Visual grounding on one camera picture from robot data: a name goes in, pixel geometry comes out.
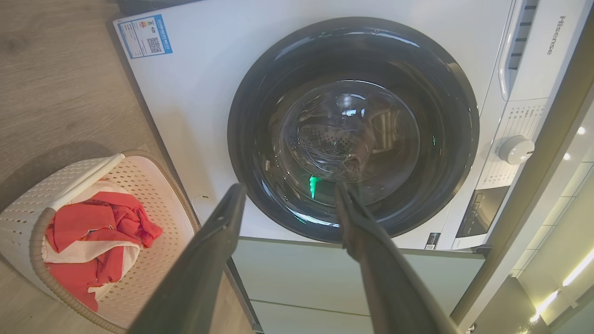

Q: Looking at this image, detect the white perforated laundry basket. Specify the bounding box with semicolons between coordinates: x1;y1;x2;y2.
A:
0;150;201;334

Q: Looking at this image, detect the white washing machine control knob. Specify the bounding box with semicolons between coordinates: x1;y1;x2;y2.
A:
499;135;536;166

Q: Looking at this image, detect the white detergent drawer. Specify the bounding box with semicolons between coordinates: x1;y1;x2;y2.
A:
498;0;594;102

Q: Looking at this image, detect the ceiling light strip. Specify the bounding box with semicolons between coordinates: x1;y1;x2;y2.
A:
529;248;594;325

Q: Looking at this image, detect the red and white garment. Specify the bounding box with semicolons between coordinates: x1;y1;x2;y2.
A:
42;181;163;313

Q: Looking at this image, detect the blue energy label sticker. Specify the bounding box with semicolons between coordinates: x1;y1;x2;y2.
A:
115;14;173;59

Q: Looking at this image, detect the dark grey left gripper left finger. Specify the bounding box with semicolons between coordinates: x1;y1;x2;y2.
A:
128;183;247;334

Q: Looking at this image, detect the grey countertop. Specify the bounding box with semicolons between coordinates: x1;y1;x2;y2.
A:
450;5;594;332

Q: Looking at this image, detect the white front-load washing machine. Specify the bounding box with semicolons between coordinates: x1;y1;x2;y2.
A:
113;0;594;251

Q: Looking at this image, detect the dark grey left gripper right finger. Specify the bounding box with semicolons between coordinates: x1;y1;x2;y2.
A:
335;181;460;334

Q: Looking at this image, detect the round white filter cover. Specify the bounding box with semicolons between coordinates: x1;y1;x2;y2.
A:
192;193;219;228

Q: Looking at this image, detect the dark washing machine display panel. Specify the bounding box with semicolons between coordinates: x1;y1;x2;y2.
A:
456;186;510;238

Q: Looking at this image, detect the light green cabinet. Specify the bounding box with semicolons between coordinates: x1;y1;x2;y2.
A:
231;237;486;334

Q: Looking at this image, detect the dark round washing machine door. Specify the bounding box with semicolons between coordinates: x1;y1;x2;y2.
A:
227;17;480;243

